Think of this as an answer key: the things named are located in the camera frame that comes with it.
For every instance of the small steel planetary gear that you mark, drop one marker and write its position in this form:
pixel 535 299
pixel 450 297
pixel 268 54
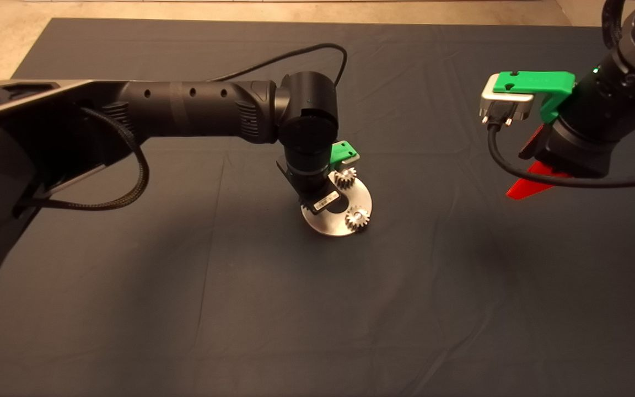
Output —
pixel 351 220
pixel 346 179

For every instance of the green right camera mount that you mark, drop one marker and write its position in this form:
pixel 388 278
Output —
pixel 532 82

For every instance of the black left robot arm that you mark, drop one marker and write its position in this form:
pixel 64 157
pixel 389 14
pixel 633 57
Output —
pixel 185 107

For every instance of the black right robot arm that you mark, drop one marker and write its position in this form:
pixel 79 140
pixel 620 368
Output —
pixel 626 71

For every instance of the green left camera mount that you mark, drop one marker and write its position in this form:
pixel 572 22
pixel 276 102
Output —
pixel 342 151

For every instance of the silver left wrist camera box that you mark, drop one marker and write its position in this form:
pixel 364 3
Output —
pixel 352 160

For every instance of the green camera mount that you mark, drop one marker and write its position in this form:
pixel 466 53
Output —
pixel 342 151
pixel 532 82

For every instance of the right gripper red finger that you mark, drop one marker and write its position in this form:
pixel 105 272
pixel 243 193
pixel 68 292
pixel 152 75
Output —
pixel 532 184
pixel 533 142

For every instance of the round metal carrier plate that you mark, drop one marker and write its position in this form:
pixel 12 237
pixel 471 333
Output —
pixel 328 223

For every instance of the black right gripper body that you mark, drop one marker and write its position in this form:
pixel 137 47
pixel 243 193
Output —
pixel 582 154

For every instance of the dark grey table cloth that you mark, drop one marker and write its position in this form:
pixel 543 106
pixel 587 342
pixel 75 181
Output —
pixel 317 331

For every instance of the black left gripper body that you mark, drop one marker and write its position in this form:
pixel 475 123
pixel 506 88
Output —
pixel 320 197

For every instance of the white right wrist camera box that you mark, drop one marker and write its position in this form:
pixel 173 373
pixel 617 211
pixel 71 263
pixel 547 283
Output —
pixel 502 105

